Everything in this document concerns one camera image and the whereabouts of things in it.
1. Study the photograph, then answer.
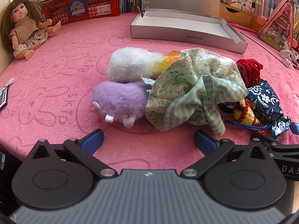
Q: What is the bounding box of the yellow bread packet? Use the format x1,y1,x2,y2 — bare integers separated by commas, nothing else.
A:
157,50,182,72

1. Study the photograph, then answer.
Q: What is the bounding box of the thin metal rod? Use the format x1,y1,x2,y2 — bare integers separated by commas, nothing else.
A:
241,31,289,68

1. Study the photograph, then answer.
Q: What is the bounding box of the red plastic crate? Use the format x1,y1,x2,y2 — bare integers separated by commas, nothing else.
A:
42,0,120,25

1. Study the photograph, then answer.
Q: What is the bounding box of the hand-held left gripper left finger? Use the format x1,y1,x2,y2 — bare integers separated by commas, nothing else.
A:
29,129,118,178

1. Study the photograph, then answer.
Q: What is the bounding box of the red crochet doll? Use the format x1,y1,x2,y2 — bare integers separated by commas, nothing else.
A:
234,58,268,135

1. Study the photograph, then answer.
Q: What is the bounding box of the pink rabbit print towel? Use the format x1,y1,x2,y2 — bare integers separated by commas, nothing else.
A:
0,13,299,168

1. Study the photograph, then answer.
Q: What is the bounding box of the pink triangular pencil case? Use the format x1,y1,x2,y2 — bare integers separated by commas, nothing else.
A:
258,0,299,52

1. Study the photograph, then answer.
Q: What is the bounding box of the brown haired baby doll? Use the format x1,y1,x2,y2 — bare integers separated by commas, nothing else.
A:
0,0,61,59

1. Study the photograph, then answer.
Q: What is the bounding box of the black round disc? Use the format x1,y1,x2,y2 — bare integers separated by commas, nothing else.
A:
218,102,234,114

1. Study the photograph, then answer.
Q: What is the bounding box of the black flat device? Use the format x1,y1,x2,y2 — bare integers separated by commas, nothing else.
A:
0,85,10,111

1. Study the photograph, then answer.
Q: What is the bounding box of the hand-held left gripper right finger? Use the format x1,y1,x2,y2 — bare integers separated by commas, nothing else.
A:
180,129,271,178

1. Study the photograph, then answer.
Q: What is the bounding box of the white paper origami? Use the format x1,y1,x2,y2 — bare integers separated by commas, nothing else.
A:
279,41,298,66

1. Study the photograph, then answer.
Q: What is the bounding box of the purple plush toy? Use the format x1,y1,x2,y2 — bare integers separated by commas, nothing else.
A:
92,80,151,129

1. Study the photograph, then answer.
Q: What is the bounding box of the wooden drawer unit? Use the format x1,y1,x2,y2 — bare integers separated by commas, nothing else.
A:
220,3,260,30

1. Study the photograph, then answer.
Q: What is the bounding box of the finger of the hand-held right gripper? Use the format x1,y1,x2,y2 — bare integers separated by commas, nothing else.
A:
251,133,283,146
269,144,299,160

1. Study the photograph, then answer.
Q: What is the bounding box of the silver cardboard box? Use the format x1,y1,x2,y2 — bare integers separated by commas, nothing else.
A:
130,0,248,54

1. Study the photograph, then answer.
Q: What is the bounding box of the white plush toy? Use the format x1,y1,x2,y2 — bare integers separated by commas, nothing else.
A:
106,47,165,83

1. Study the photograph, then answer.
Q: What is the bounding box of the green floral cloth pouch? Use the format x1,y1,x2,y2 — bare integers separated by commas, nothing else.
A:
141,48,249,136

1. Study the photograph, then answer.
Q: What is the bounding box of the blue floral drawstring pouch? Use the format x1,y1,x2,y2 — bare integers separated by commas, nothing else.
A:
224,79,292,139

